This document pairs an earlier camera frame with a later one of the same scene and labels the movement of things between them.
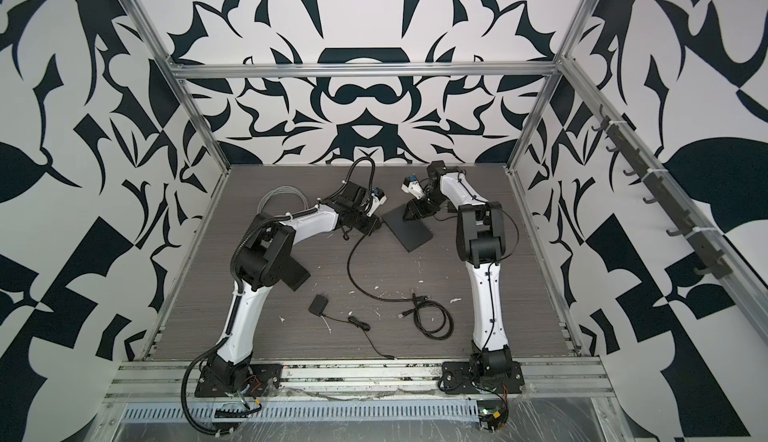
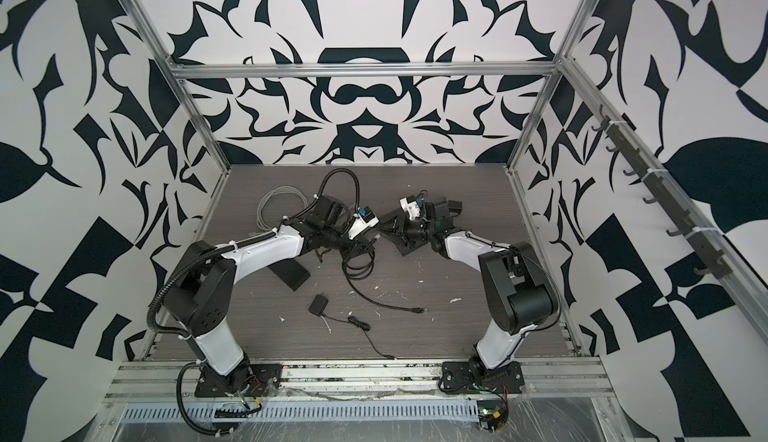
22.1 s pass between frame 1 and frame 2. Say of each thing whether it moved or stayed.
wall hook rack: stayed
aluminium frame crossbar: stayed
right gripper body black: moved
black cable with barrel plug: moved
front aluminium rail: stayed
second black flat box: stayed
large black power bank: stayed
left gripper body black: moved
